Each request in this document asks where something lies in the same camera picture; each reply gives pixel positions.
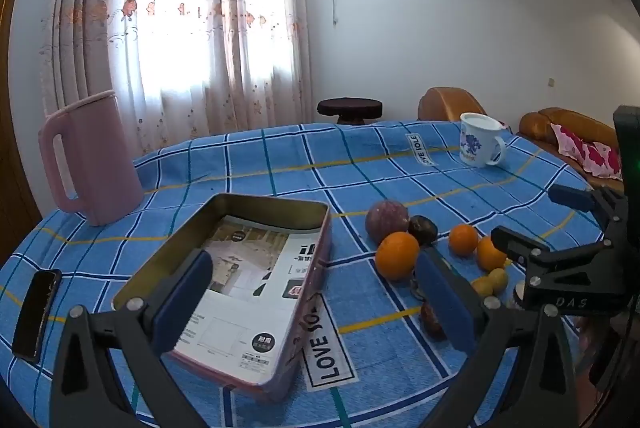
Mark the pink electric kettle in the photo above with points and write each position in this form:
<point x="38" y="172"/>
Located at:
<point x="100" y="157"/>

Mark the round dark stool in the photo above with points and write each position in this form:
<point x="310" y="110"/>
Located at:
<point x="350" y="107"/>

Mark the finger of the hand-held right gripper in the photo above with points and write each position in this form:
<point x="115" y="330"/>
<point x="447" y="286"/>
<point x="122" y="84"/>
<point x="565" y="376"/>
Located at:
<point x="572" y="197"/>
<point x="520" y="245"/>

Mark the brown leather sofa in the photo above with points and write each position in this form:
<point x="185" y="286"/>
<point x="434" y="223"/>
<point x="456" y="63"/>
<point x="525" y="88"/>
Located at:
<point x="540" y="122"/>

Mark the dark plum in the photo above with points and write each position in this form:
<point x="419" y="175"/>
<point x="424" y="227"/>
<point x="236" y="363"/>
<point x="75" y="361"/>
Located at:
<point x="422" y="230"/>

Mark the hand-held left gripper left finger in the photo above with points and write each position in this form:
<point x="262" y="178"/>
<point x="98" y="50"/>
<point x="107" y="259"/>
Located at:
<point x="185" y="293"/>

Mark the large orange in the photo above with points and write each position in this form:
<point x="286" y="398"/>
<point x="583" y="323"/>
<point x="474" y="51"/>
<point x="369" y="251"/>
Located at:
<point x="397" y="255"/>

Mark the rectangular metal tin box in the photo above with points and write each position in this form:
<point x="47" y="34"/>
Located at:
<point x="270" y="208"/>

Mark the sheer floral curtain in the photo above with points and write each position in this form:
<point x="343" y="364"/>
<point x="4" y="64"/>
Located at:
<point x="240" y="57"/>

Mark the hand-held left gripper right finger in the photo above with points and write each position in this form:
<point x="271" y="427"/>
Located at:
<point x="445" y="303"/>

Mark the dried red date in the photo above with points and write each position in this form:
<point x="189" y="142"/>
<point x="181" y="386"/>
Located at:
<point x="430" y="318"/>

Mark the pink floral pillow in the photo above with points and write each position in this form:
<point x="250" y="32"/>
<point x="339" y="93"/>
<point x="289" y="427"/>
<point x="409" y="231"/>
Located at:
<point x="590" y="152"/>

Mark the small orange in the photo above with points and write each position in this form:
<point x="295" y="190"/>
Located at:
<point x="487" y="255"/>
<point x="462" y="240"/>

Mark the white mug with blue print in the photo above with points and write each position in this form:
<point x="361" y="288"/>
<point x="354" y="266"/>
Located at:
<point x="475" y="142"/>

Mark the printed paper sheet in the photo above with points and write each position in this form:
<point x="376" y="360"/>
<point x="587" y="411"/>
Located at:
<point x="250" y="308"/>

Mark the purple passion fruit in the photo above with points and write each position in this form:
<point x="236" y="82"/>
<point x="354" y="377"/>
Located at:
<point x="386" y="220"/>

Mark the blue plaid tablecloth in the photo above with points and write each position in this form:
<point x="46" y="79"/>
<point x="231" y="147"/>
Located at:
<point x="300" y="167"/>

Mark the black smartphone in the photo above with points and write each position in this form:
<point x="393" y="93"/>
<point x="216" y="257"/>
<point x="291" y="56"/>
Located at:
<point x="35" y="315"/>

